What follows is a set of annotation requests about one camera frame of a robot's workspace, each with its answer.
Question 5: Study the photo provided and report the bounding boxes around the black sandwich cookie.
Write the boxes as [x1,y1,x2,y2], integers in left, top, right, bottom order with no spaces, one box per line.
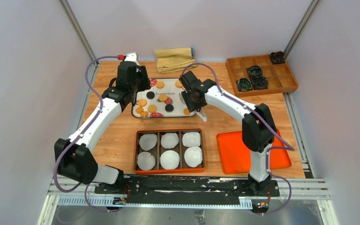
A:
[146,91,155,99]
[165,104,174,113]

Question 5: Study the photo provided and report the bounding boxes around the orange compartment cookie box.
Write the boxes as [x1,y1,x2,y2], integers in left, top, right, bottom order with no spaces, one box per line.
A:
[133,129,205,175]

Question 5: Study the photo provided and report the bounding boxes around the metal tweezers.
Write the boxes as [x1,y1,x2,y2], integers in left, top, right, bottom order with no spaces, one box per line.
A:
[179,94,208,122]

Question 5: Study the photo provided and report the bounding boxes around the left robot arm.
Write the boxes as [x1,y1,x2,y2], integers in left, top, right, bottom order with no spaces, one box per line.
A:
[53,61,151,194]

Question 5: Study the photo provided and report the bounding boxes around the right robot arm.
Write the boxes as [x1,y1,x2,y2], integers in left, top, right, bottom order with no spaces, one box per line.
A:
[179,71,277,196]

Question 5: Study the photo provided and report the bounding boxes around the strawberry print white tray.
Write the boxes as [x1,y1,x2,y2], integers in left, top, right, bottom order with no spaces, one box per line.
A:
[131,78,195,119]

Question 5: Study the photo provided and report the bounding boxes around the flower shaped butter cookie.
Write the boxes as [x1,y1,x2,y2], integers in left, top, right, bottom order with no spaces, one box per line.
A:
[140,111,149,117]
[135,107,144,114]

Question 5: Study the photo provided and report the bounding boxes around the folded beige cloth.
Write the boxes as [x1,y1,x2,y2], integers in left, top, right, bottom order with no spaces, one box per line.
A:
[154,47,196,74]

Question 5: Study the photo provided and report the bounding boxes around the white paper cupcake liner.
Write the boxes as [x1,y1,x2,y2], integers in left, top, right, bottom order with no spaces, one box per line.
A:
[182,132,201,147]
[139,134,158,151]
[184,147,203,168]
[137,151,156,171]
[160,150,180,170]
[161,133,179,149]

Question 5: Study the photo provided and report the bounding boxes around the wooden compartment organizer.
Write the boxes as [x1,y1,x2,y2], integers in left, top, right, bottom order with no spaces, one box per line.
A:
[225,55,299,97]

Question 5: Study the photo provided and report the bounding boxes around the orange box lid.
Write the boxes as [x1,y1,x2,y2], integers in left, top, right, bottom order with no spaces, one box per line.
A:
[216,131,292,174]

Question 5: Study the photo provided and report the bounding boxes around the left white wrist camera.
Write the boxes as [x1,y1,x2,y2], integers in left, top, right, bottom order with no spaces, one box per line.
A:
[124,52,140,66]

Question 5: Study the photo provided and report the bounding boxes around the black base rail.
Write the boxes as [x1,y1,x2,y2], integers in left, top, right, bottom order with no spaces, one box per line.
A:
[94,175,280,206]

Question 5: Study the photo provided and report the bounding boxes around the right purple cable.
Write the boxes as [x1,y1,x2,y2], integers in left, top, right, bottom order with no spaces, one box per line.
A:
[180,63,295,217]

